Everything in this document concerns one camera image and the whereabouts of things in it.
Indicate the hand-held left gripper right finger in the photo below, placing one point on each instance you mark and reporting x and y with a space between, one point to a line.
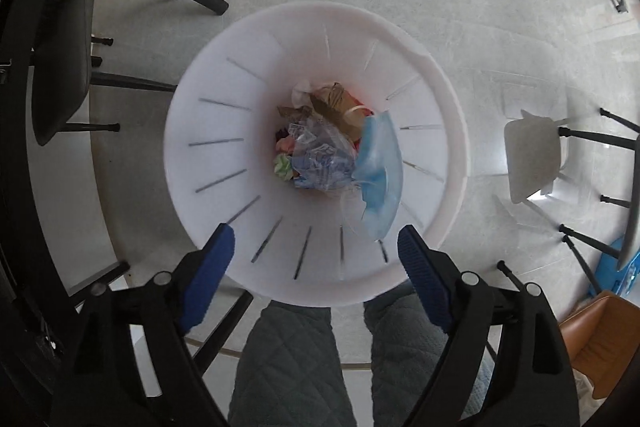
425 277

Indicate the blue face mask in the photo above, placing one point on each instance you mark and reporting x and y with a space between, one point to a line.
380 167

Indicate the white chair black legs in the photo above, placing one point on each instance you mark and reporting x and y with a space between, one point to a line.
532 157

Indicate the clear plastic packaging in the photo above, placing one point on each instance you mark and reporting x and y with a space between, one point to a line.
320 152

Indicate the trash pile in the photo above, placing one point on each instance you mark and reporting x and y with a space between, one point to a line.
335 102

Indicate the white tissue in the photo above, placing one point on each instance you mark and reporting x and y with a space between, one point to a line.
300 94

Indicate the pink paper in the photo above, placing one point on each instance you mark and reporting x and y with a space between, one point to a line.
284 146

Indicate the brown leather chair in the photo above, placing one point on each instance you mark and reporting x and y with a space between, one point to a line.
600 337

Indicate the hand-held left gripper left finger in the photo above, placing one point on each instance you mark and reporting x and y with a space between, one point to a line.
210 277

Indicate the white plastic bin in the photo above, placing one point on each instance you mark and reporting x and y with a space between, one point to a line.
240 72

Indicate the black chair grey seat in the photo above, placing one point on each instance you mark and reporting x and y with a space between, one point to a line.
65 32

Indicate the grey quilted trousers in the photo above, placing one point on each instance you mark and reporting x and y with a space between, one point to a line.
290 367

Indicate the green paper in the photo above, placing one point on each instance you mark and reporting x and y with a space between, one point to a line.
282 167

